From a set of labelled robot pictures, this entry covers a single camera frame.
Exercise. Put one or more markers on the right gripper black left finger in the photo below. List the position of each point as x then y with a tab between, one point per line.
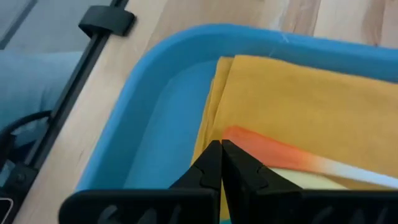
202	180

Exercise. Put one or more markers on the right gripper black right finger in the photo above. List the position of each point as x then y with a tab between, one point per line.
248	189

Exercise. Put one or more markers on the blue plastic tray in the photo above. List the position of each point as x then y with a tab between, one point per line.
161	124

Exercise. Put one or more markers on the yellow cloth napkin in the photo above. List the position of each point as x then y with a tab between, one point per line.
295	102

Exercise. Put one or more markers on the black aluminium table frame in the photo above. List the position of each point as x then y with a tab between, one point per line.
105	20

